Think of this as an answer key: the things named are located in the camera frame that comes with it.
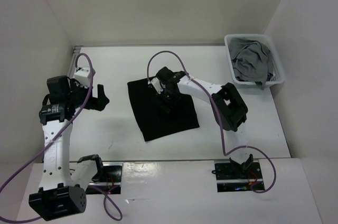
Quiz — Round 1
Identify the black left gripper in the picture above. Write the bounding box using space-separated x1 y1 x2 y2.
67 78 109 111

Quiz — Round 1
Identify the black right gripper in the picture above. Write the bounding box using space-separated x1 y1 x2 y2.
152 86 183 115

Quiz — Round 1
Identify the black skirt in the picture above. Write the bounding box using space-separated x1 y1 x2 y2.
127 78 200 142

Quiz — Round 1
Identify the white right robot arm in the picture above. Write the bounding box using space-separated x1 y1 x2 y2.
148 67 254 178

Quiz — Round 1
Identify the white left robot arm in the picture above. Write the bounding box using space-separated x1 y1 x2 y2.
29 75 109 221

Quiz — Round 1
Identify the grey skirt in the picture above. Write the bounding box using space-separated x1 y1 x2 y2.
229 38 273 89

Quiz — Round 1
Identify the white perforated plastic basket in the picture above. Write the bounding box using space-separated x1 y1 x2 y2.
224 34 285 88

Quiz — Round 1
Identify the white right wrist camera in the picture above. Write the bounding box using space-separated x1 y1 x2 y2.
148 77 165 95

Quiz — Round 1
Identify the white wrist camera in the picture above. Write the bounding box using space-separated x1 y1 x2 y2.
73 67 96 88
148 77 165 95

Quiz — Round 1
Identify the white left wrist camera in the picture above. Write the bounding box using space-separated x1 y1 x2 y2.
73 67 96 88

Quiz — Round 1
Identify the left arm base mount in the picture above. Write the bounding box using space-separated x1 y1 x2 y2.
89 162 123 194

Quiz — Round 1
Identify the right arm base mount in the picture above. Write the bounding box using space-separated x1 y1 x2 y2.
211 161 265 192

